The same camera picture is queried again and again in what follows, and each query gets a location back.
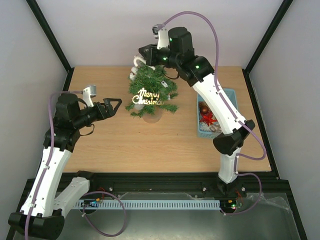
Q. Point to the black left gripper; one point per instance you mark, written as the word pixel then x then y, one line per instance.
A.
pixel 102 114

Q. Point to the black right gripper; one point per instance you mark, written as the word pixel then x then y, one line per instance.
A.
pixel 149 55

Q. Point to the white candy cane ornament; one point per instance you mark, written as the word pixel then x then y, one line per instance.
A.
pixel 139 60

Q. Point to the silver glitter ball ornament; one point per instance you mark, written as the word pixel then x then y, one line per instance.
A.
pixel 138 106

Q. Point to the gold glitter merry ornament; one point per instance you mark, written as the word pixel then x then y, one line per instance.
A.
pixel 144 97

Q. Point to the small green christmas tree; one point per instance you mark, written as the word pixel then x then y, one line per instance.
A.
pixel 151 81

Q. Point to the light blue plastic basket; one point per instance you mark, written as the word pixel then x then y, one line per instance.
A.
pixel 216 128

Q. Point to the white pompom ornament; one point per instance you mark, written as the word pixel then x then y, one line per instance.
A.
pixel 133 73

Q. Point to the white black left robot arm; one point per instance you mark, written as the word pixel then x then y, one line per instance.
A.
pixel 44 211

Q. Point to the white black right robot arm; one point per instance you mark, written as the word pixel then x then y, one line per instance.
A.
pixel 174 49

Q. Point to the wooden tree base disc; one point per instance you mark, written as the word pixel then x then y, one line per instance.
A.
pixel 151 119

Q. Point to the red bauble ornament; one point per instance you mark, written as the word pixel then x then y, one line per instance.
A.
pixel 204 109

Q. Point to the red star ornament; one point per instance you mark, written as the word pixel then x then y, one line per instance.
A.
pixel 208 119

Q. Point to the white snowflake ornament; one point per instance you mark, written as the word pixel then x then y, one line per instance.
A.
pixel 204 128

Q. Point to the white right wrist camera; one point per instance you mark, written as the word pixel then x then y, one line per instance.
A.
pixel 161 34

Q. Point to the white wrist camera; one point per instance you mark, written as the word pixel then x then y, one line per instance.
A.
pixel 161 34
pixel 88 93

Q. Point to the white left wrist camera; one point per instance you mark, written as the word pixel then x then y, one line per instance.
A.
pixel 88 93

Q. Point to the light blue cable duct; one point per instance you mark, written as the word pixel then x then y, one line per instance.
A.
pixel 150 205

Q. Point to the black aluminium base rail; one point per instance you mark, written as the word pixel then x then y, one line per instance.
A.
pixel 201 184

